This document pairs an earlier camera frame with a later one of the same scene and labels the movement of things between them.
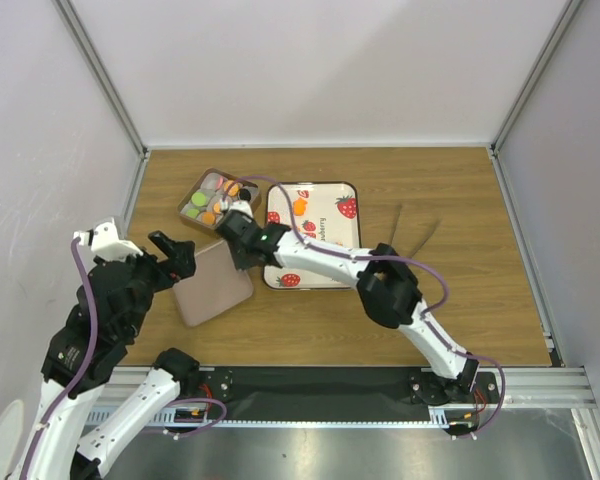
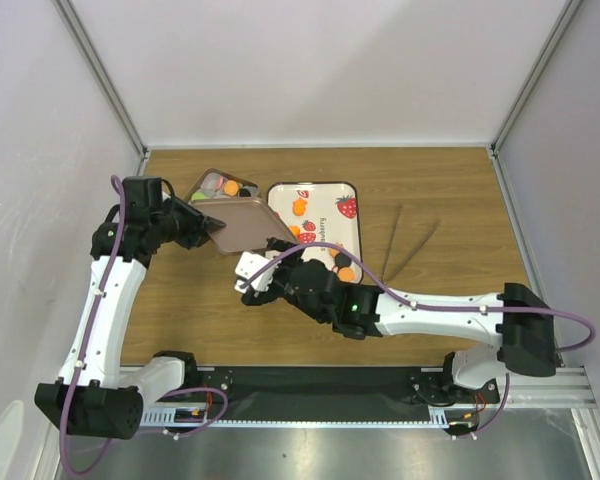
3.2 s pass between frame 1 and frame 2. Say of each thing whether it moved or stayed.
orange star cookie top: stayed
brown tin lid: moved
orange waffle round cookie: stayed
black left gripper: moved
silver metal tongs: stayed
